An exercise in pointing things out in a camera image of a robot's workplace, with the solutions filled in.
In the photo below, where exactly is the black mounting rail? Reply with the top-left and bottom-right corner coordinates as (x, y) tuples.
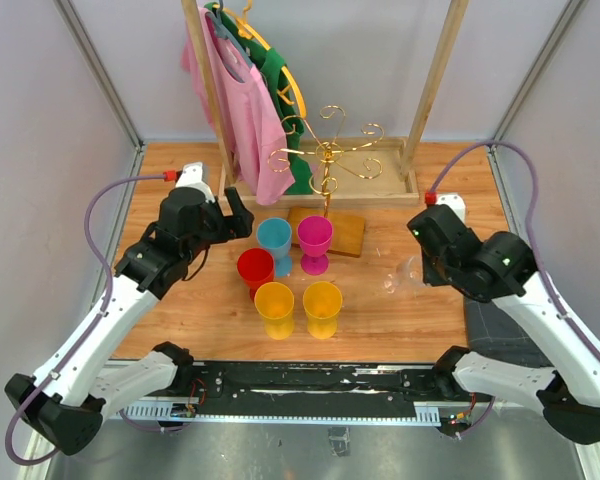
(134, 359), (495, 417)

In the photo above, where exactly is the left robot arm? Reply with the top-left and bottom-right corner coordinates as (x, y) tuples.
(5, 186), (254, 456)

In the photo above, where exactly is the clear wine glass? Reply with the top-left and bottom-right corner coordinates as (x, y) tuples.
(383, 256), (426, 295)

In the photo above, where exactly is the wooden clothes rack frame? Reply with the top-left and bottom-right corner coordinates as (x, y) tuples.
(181, 0), (469, 208)

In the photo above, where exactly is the magenta plastic goblet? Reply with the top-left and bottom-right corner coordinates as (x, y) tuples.
(297, 215), (334, 276)

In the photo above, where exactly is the green shirt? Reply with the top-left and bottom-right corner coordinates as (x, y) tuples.
(204, 2), (312, 195)

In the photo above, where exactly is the yellow plastic cup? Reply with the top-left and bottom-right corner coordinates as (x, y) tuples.
(302, 281), (343, 340)
(254, 282), (295, 340)

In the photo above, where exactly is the pink shirt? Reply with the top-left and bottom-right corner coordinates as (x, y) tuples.
(199, 7), (294, 205)

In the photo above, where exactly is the right yellow plastic cup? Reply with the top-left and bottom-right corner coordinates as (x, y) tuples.
(302, 281), (343, 340)

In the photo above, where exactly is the red plastic cup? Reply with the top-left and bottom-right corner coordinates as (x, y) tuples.
(237, 248), (275, 299)

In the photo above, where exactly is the grey clothes hanger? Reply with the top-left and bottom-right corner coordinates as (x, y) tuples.
(206, 1), (253, 83)

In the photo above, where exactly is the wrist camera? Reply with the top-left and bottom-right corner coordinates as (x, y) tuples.
(435, 192), (467, 222)
(175, 162), (209, 190)

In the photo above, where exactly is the dark grey folded cloth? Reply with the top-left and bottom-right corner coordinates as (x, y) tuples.
(464, 299), (552, 368)

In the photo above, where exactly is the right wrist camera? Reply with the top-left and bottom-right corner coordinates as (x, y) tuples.
(435, 192), (467, 222)

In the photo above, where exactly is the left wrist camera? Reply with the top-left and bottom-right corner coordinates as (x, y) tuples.
(175, 162), (209, 190)

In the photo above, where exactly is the left yellow plastic cup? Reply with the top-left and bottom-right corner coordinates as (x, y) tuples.
(254, 282), (295, 340)

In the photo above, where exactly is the yellow clothes hanger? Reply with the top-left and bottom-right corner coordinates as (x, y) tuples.
(206, 1), (307, 120)

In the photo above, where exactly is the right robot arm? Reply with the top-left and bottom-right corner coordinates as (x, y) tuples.
(407, 204), (600, 445)

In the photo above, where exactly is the gold wire glass rack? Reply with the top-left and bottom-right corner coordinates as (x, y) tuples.
(267, 105), (385, 217)

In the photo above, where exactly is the wooden rack base board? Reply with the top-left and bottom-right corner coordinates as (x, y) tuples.
(286, 207), (365, 258)

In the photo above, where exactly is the blue plastic goblet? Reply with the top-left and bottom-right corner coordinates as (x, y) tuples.
(256, 217), (293, 277)

